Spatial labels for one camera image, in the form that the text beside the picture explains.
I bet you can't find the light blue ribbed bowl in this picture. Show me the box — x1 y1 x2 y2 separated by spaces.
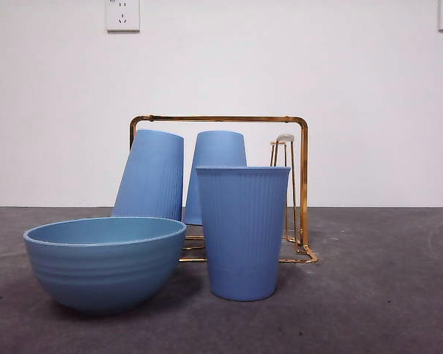
22 216 188 316

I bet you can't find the gold wire cup rack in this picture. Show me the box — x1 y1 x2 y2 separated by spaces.
128 114 320 265

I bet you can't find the blue ribbed plastic cup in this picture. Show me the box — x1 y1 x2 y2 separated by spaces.
182 131 247 226
111 128 185 222
195 165 292 302

